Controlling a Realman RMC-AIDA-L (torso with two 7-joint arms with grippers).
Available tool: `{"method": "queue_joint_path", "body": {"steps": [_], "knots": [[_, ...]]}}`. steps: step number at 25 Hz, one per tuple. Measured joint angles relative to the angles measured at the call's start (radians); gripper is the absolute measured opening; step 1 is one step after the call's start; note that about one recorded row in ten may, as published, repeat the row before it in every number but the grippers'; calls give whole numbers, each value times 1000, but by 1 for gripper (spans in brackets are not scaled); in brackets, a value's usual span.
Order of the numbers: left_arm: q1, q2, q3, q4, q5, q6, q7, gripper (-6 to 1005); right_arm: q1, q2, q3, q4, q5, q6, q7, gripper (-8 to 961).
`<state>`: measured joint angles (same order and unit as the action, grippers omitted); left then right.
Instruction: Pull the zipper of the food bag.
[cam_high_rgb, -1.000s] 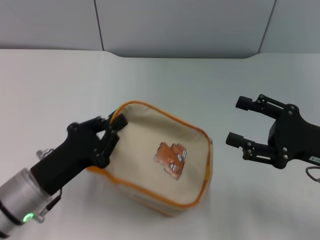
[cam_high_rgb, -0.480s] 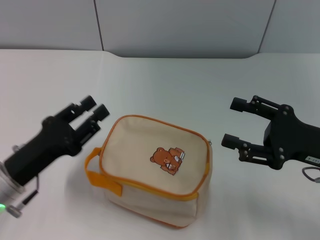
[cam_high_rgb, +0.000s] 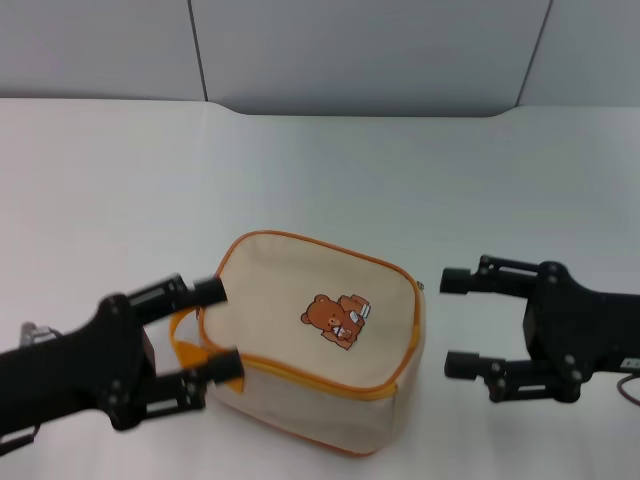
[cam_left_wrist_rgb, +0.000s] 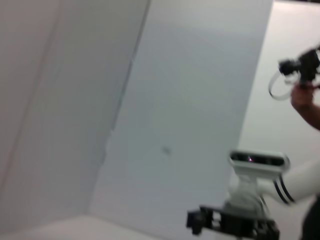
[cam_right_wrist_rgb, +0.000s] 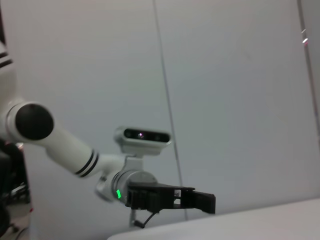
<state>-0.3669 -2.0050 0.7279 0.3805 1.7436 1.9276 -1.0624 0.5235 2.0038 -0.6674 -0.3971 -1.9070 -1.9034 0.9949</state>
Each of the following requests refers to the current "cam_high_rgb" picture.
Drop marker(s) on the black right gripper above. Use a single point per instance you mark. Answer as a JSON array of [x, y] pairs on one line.
[[585, 330]]

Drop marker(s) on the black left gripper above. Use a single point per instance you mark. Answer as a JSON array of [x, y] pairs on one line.
[[75, 370]]

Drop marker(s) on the beige orange bear food bag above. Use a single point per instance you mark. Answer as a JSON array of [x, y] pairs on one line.
[[300, 280]]

